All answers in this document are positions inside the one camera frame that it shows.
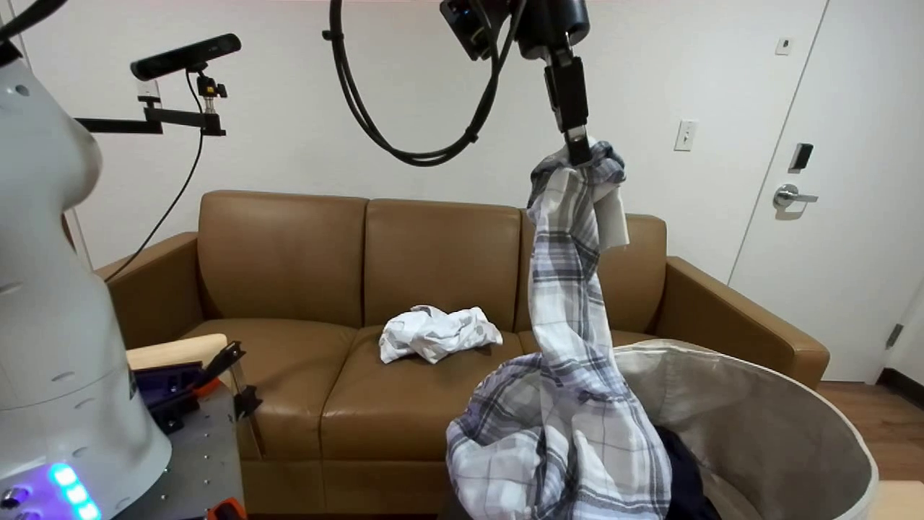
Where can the grey perforated base plate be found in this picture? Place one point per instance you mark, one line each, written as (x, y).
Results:
(196, 462)

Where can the brown leather couch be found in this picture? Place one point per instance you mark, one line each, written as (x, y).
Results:
(290, 260)

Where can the small black clamp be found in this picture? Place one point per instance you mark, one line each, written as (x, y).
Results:
(247, 401)

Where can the white fabric laundry bag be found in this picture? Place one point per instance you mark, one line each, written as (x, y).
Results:
(768, 421)

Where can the black door hinge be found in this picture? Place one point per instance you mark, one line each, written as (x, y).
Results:
(897, 335)

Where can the beige rug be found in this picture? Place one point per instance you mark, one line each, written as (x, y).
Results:
(900, 499)

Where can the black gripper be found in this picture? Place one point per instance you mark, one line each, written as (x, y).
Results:
(553, 24)

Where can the black bar-shaped camera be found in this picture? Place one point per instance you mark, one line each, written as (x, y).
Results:
(183, 56)

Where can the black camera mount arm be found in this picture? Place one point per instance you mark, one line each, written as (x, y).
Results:
(153, 117)

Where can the black orange clamp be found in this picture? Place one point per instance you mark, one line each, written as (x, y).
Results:
(217, 365)

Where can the white crumpled cloth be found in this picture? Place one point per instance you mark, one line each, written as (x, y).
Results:
(435, 335)

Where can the white door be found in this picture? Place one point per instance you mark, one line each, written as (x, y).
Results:
(856, 277)

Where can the white light switch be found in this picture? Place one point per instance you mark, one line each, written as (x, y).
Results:
(684, 137)

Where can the black door card reader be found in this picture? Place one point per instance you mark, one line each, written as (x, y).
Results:
(800, 156)

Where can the small red object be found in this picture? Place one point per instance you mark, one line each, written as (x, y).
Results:
(227, 508)

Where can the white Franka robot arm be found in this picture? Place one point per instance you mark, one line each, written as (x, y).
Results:
(59, 335)

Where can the blue white plaid cloth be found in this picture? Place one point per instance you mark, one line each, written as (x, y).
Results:
(566, 317)

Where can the dark navy cloth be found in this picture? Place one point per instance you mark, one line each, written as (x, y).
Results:
(689, 479)

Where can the small white wall plate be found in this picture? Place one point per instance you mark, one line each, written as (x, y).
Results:
(784, 47)

